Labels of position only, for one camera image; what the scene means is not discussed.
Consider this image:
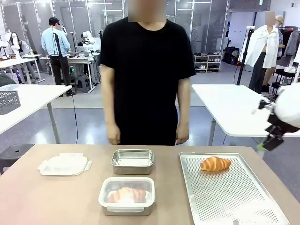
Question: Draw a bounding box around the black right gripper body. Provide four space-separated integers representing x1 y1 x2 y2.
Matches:
264 113 300 136

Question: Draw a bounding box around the golden croissant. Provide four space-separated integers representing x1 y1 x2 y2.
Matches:
200 156 232 172
107 187 148 204

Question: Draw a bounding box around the clear plastic clip lid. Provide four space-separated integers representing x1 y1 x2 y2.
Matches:
98 177 156 209
37 152 93 177

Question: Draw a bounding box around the person's right forearm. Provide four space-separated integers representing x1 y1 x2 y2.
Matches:
101 65 116 127

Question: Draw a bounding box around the person's left forearm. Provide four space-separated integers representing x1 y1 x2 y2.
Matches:
176 77 191 127

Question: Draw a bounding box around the small steel rectangular container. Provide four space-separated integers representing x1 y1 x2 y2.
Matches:
111 149 155 175

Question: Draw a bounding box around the large steel rectangular container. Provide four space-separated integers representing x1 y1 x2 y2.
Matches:
101 199 154 217

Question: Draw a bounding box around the person's left hand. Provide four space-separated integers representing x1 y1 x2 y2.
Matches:
175 123 190 146

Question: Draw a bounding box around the person's right hand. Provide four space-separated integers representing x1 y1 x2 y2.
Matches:
106 123 121 145

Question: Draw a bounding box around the perforated metal baking tray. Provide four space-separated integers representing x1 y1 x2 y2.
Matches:
179 152 291 225

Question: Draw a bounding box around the black tripod pole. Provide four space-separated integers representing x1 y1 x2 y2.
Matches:
236 27 255 86

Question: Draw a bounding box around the mannequin in white shirt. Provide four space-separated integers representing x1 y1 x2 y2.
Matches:
238 11 281 94

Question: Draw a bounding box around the black bags pile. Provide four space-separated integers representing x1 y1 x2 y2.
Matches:
223 46 240 66

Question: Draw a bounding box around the white shoe rack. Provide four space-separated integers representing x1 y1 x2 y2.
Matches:
193 54 223 73

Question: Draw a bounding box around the mannequin with beige hat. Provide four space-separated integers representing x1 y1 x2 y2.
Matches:
274 15 285 58

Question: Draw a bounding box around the person in black t-shirt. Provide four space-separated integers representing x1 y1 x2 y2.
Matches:
99 17 196 146

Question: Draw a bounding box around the grey step stool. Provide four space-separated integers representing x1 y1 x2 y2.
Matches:
71 75 91 94

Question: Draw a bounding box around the man in light blue shirt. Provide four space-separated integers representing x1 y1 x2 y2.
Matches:
41 16 77 97

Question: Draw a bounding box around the black round stool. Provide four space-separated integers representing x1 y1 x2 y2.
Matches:
0 143 35 176

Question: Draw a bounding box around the seated woman with dark hair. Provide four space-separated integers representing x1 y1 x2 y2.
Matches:
10 31 36 82

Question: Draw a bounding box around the grey perforated basket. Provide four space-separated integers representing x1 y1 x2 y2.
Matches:
0 90 21 115

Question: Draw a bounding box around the clear box on side table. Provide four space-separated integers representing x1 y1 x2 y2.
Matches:
0 84 20 91

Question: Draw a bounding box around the white background work desk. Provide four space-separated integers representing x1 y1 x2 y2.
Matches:
0 54 46 84

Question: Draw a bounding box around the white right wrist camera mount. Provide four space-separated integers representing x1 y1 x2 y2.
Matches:
251 98 276 116

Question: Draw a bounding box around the black wire shelf cart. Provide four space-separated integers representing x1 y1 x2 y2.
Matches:
261 67 300 99

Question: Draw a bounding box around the black stand with cable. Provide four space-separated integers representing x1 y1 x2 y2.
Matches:
52 32 78 144

